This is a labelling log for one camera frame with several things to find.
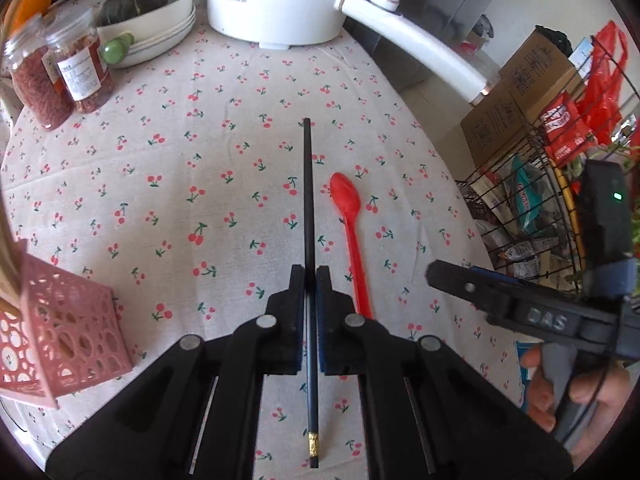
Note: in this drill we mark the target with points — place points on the black chopstick gold band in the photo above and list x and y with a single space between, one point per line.
308 185

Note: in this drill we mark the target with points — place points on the cherry print tablecloth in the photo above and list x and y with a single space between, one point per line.
175 135

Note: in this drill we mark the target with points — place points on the pink perforated utensil holder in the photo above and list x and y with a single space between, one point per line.
75 320

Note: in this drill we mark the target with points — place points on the green leafy plant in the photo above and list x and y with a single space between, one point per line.
625 152

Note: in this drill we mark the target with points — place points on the labelled plastic jar dried shrimp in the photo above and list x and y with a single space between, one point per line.
80 70

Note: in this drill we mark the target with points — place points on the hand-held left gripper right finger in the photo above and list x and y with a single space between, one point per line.
324 310

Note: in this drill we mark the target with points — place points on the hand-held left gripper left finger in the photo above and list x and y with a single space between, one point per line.
299 310

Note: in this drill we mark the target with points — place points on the pale chopstick green print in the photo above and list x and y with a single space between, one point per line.
10 265

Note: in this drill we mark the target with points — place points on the white electric cooking pot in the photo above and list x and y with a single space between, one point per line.
280 5

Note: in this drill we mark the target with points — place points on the small green gourd ornament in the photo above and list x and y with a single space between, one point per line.
116 50

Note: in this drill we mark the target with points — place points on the brown bamboo chopstick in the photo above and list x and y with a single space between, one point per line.
6 306

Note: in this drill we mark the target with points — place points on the red plastic spoon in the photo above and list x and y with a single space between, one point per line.
345 195

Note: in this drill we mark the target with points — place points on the teal snack packet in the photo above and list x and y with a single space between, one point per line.
530 195

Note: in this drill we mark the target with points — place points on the red plastic bag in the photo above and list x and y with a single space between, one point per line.
605 85

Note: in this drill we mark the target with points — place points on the red snack packet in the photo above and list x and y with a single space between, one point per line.
567 130

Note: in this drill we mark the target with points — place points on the brown cardboard box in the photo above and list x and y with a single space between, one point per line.
495 125
540 70

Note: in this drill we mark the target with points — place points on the plastic jar of red beans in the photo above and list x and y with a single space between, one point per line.
40 90

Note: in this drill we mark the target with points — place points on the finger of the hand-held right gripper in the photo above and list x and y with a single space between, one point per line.
460 282

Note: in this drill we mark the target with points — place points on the person's right hand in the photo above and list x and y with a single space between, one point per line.
537 390

